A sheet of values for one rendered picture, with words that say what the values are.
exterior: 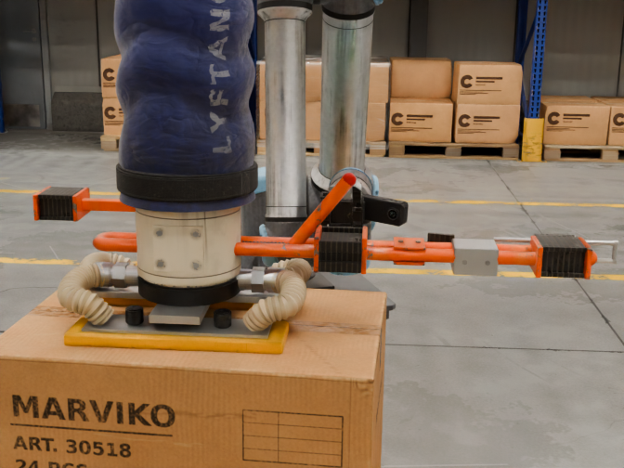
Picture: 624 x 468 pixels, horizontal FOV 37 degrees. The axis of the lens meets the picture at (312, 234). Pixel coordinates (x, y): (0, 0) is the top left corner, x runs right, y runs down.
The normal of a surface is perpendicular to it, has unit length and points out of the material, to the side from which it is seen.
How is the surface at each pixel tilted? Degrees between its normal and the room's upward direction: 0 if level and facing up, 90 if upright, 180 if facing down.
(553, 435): 0
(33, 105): 90
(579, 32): 90
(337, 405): 90
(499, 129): 91
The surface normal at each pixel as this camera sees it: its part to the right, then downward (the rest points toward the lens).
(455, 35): -0.05, 0.25
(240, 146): 0.76, 0.07
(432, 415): 0.01, -0.97
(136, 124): -0.69, 0.05
